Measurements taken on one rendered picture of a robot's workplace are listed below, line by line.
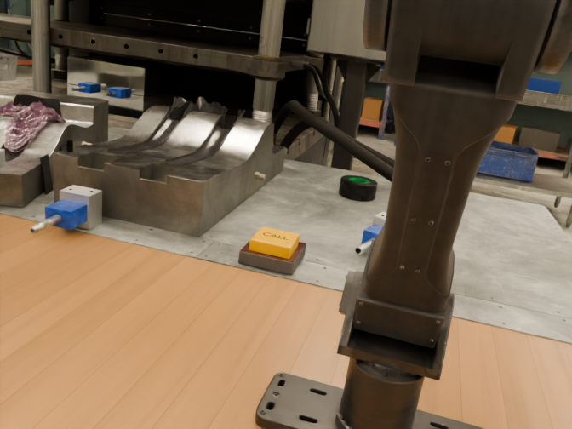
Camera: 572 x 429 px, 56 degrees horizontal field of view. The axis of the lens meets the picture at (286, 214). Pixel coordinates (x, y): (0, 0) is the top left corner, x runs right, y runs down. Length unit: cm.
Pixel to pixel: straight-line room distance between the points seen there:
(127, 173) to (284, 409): 50
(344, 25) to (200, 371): 124
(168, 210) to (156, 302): 23
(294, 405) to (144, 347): 17
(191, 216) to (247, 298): 21
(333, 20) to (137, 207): 94
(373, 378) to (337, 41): 128
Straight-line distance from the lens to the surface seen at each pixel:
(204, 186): 82
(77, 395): 52
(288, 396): 51
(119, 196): 89
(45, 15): 190
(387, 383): 44
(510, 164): 448
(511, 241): 109
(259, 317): 64
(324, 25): 162
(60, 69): 268
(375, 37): 27
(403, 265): 38
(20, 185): 94
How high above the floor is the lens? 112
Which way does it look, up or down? 19 degrees down
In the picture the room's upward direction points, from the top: 7 degrees clockwise
